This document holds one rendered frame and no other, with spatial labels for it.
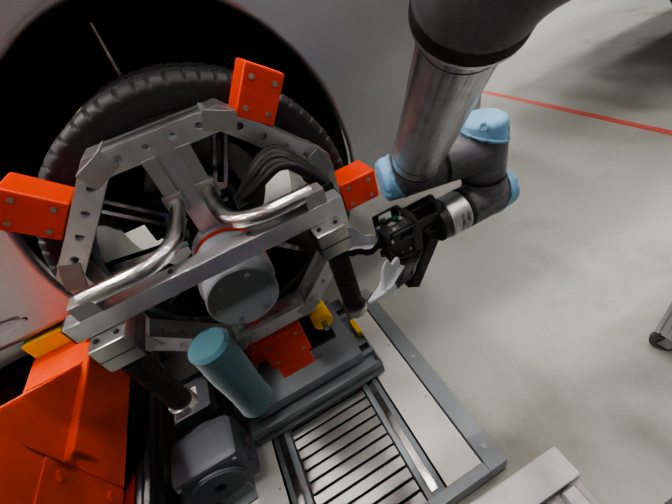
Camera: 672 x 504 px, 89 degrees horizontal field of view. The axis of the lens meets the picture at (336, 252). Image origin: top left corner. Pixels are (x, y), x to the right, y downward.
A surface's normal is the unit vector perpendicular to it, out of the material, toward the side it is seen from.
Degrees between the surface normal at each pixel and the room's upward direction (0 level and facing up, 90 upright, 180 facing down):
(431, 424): 0
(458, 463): 0
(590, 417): 0
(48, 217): 90
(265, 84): 90
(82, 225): 90
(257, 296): 90
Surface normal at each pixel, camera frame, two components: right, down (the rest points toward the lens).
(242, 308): 0.41, 0.51
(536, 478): -0.25, -0.73
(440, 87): -0.43, 0.90
